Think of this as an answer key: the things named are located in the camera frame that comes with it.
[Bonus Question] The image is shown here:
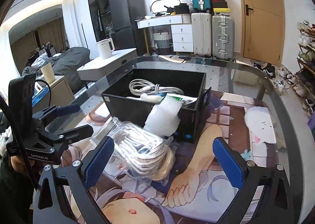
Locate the person's left hand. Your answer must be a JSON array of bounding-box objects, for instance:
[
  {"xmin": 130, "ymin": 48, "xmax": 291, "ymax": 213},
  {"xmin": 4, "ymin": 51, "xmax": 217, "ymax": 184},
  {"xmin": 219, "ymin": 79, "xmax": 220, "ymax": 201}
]
[{"xmin": 10, "ymin": 156, "xmax": 43, "ymax": 176}]

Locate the pile of loose shoes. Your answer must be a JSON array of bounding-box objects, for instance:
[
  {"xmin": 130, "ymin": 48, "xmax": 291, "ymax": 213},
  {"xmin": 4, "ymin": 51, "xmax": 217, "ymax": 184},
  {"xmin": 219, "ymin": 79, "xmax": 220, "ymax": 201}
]
[{"xmin": 251, "ymin": 59, "xmax": 299, "ymax": 96}]

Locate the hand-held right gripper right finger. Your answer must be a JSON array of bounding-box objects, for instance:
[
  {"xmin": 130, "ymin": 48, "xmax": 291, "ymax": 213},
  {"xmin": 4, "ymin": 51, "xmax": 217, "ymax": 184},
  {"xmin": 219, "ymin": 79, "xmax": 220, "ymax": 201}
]
[{"xmin": 212, "ymin": 137, "xmax": 294, "ymax": 224}]

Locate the green and white packet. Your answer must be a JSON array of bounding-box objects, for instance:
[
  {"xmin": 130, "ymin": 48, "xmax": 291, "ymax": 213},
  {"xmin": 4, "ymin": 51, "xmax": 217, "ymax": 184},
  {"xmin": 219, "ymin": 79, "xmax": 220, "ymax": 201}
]
[{"xmin": 164, "ymin": 93, "xmax": 198, "ymax": 110}]

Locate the white electric kettle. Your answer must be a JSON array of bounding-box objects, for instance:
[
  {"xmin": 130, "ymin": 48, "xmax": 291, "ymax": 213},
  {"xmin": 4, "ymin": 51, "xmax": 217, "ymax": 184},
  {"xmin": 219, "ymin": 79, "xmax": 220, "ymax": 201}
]
[{"xmin": 96, "ymin": 38, "xmax": 115, "ymax": 59}]

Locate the silver suitcase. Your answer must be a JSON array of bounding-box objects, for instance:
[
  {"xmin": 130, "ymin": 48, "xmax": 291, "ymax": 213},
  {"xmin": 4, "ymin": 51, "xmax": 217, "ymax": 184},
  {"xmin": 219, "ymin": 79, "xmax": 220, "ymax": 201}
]
[{"xmin": 211, "ymin": 15, "xmax": 235, "ymax": 60}]

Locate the purple box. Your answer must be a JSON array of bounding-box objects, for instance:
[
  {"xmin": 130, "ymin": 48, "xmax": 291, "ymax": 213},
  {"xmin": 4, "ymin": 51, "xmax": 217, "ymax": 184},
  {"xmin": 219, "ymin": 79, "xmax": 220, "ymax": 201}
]
[{"xmin": 308, "ymin": 112, "xmax": 315, "ymax": 138}]

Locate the black glass cabinet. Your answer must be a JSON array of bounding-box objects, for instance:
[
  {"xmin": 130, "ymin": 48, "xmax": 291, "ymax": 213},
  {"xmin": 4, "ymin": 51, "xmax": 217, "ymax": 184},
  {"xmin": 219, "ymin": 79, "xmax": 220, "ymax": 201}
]
[{"xmin": 86, "ymin": 0, "xmax": 123, "ymax": 50}]

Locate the woven storage basket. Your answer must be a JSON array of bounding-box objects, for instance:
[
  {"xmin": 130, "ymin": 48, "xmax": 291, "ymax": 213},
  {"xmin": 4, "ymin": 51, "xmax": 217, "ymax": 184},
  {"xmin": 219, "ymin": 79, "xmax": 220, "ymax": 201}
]
[{"xmin": 153, "ymin": 30, "xmax": 172, "ymax": 50}]

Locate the white suitcase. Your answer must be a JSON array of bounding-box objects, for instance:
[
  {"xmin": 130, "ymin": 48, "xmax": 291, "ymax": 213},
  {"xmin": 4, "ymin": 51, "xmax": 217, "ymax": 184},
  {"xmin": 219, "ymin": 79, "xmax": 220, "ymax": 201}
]
[{"xmin": 191, "ymin": 12, "xmax": 212, "ymax": 56}]

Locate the white bubble wrap sheet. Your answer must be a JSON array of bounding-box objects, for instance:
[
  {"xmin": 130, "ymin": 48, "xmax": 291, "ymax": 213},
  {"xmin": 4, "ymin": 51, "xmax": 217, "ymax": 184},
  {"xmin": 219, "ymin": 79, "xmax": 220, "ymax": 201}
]
[{"xmin": 144, "ymin": 95, "xmax": 184, "ymax": 137}]

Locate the metal shoe rack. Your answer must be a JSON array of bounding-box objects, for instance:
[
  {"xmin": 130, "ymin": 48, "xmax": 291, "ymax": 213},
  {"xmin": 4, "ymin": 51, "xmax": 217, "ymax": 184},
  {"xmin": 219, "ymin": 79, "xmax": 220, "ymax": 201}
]
[{"xmin": 296, "ymin": 21, "xmax": 315, "ymax": 118}]

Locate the bagged white rope coil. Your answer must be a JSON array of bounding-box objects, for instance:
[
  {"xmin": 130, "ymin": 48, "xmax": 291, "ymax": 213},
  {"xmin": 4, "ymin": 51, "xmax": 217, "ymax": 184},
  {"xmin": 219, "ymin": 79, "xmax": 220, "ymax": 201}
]
[{"xmin": 107, "ymin": 121, "xmax": 176, "ymax": 182}]

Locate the black storage box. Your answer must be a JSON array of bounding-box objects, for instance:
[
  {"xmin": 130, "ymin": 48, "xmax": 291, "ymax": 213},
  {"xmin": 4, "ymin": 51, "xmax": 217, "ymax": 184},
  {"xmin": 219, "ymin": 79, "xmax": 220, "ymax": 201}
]
[{"xmin": 101, "ymin": 67, "xmax": 211, "ymax": 144}]

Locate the black bag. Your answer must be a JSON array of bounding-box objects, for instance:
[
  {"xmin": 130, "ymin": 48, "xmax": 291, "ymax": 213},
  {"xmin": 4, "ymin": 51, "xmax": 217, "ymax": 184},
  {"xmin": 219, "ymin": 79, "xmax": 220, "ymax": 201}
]
[{"xmin": 173, "ymin": 3, "xmax": 190, "ymax": 15}]

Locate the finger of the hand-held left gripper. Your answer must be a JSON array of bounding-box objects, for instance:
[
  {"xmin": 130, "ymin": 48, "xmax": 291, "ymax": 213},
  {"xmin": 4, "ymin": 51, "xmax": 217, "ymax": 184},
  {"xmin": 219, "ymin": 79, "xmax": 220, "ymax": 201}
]
[
  {"xmin": 32, "ymin": 103, "xmax": 80, "ymax": 126},
  {"xmin": 39, "ymin": 125, "xmax": 94, "ymax": 151}
]

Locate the dark grey beanbag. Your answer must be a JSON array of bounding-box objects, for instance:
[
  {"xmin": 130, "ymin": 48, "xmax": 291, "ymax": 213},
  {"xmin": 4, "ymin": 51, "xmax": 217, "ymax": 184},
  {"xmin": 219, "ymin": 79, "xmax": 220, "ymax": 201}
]
[{"xmin": 52, "ymin": 47, "xmax": 91, "ymax": 77}]

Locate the oval vanity mirror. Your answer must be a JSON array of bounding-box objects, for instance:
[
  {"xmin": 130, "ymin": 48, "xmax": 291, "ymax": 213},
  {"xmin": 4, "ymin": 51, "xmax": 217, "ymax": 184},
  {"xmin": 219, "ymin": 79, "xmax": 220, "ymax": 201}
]
[{"xmin": 151, "ymin": 0, "xmax": 184, "ymax": 15}]

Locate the black refrigerator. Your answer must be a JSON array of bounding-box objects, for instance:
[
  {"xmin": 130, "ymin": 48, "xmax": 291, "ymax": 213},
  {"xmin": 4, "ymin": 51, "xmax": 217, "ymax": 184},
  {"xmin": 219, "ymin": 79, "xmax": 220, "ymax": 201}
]
[{"xmin": 109, "ymin": 0, "xmax": 148, "ymax": 56}]

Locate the tan wooden door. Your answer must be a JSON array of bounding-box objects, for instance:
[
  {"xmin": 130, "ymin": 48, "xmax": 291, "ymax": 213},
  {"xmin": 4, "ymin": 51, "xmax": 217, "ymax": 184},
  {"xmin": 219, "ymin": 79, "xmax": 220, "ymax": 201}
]
[{"xmin": 237, "ymin": 0, "xmax": 289, "ymax": 59}]

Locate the white curtain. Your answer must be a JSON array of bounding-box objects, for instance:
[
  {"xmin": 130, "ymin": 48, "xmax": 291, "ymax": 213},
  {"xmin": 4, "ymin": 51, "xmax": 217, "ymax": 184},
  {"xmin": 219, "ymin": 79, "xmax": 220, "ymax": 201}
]
[{"xmin": 62, "ymin": 0, "xmax": 79, "ymax": 50}]

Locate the wooden low cabinet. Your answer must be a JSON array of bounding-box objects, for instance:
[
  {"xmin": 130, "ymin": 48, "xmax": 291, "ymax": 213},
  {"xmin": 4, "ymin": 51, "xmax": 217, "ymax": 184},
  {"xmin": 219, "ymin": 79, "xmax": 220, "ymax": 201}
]
[{"xmin": 32, "ymin": 75, "xmax": 74, "ymax": 114}]

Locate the white power cable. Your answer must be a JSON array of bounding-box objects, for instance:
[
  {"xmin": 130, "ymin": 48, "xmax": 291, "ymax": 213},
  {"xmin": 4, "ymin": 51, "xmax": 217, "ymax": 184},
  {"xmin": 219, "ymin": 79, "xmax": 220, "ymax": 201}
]
[{"xmin": 129, "ymin": 79, "xmax": 184, "ymax": 99}]

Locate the printed cartoon table mat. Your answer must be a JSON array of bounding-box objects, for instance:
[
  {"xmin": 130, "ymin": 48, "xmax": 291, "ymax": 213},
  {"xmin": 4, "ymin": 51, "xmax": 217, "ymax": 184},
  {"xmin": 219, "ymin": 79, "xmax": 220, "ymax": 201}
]
[{"xmin": 61, "ymin": 91, "xmax": 286, "ymax": 224}]

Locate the beige cup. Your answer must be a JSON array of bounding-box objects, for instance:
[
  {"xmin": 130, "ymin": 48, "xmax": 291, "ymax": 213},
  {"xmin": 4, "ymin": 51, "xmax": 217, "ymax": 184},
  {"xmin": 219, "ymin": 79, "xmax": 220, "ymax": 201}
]
[{"xmin": 41, "ymin": 62, "xmax": 55, "ymax": 84}]

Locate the white dressing table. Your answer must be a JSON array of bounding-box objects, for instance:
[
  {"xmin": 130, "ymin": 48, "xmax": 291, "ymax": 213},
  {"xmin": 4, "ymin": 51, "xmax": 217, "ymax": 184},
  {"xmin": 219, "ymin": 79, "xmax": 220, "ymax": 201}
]
[{"xmin": 136, "ymin": 14, "xmax": 193, "ymax": 55}]

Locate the white side table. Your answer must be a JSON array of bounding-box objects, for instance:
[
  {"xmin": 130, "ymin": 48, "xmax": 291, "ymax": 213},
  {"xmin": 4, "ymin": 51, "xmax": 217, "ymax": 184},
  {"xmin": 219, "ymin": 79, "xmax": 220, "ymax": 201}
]
[{"xmin": 77, "ymin": 48, "xmax": 138, "ymax": 82}]

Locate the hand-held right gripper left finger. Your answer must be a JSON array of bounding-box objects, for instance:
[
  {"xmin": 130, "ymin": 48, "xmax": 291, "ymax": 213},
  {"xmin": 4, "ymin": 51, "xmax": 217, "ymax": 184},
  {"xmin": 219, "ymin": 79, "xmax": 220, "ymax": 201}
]
[{"xmin": 33, "ymin": 136, "xmax": 115, "ymax": 224}]

